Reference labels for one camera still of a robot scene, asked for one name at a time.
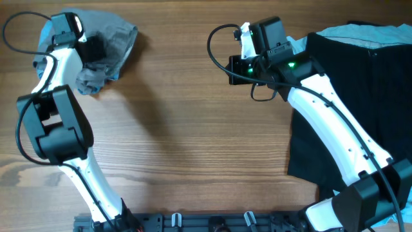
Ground grey cotton shorts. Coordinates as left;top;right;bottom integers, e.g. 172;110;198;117
33;8;139;95

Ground blue denim jeans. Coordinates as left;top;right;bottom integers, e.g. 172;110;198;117
38;22;121;95

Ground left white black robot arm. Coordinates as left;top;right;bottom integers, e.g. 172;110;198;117
15;12;143;231

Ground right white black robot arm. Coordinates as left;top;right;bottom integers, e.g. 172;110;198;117
224;16;411;231

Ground black shorts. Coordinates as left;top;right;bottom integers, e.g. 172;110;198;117
286;21;412;202

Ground left black camera cable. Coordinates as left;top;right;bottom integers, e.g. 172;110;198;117
1;11;117;230

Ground black camera cable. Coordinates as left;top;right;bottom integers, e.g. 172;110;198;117
206;23;406;232
1;11;117;230

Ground right black camera cable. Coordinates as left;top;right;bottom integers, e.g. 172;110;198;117
206;23;406;232

